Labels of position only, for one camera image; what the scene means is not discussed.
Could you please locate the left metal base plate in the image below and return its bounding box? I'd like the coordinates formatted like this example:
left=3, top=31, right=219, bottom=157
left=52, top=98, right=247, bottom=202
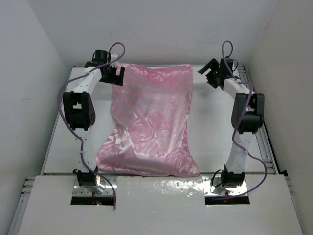
left=72, top=176, right=117, bottom=197

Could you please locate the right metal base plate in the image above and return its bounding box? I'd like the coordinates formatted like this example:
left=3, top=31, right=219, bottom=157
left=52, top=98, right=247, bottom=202
left=202, top=175, right=248, bottom=197

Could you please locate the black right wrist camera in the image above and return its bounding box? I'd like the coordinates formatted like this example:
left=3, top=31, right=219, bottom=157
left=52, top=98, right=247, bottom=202
left=220, top=58, right=238, bottom=76

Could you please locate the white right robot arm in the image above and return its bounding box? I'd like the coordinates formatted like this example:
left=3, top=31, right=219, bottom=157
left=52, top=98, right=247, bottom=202
left=198, top=58, right=265, bottom=188

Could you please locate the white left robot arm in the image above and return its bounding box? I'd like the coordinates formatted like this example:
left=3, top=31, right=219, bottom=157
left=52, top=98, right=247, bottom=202
left=58, top=49, right=125, bottom=195

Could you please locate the metal base plate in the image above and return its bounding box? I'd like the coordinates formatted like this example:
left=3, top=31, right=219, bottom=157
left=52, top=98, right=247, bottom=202
left=72, top=176, right=117, bottom=197
left=202, top=175, right=248, bottom=197

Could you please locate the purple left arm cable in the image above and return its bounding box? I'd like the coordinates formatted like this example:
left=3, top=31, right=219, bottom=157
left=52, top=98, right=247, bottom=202
left=57, top=42, right=127, bottom=211

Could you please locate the pink pillowcase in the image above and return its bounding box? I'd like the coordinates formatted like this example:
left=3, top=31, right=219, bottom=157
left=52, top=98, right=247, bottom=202
left=95, top=64, right=200, bottom=177

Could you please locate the white front cover board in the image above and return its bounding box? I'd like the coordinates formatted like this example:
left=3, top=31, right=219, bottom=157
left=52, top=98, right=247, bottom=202
left=19, top=175, right=302, bottom=235

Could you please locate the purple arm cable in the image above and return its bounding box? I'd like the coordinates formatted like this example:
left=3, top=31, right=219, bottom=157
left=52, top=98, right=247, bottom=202
left=212, top=40, right=268, bottom=201
left=57, top=42, right=127, bottom=211

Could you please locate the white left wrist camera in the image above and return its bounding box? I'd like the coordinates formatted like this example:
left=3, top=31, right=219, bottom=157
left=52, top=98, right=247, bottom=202
left=108, top=53, right=119, bottom=68

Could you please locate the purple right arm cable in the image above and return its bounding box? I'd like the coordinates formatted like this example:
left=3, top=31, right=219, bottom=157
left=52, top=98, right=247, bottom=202
left=212, top=40, right=268, bottom=201

